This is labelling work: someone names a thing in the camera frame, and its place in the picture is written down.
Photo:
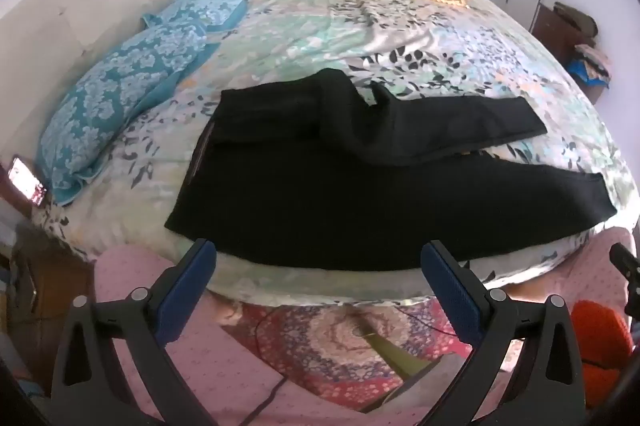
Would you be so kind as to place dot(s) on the large blue floral pillow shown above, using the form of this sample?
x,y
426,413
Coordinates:
x,y
110,95

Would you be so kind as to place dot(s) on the wooden cabinet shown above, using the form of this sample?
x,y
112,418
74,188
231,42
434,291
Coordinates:
x,y
555,40

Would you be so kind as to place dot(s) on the yellow-green object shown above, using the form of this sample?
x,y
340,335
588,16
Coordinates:
x,y
400,356

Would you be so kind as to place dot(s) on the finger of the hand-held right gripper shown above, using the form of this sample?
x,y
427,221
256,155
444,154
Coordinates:
x,y
625,258

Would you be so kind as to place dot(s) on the person's pink dotted clothing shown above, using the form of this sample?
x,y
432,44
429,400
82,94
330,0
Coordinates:
x,y
210,356

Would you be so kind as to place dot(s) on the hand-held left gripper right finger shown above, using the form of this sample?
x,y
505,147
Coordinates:
x,y
450,291

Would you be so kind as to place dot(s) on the beige headboard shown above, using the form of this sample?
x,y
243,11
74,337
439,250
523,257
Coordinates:
x,y
75,5

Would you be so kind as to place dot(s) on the bed with floral sheet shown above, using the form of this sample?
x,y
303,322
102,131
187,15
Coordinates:
x,y
310,35

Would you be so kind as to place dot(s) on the wooden nightstand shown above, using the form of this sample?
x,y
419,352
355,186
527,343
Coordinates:
x,y
50,276

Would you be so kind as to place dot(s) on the olive bag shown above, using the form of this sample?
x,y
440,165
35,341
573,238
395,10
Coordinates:
x,y
575,18

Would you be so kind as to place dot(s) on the orange knitted item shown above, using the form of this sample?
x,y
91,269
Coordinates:
x,y
600,336

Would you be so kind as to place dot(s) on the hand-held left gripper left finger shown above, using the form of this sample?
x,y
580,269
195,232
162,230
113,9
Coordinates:
x,y
182,291

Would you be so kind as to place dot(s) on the black pants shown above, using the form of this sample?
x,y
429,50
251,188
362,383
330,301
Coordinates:
x,y
325,206

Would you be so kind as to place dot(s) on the smartphone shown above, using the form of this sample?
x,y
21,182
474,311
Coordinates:
x,y
25,181

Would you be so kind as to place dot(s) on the pile of clothes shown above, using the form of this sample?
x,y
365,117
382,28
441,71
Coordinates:
x,y
592,63

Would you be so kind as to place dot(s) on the red patterned rug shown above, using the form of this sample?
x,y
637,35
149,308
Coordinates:
x,y
320,336

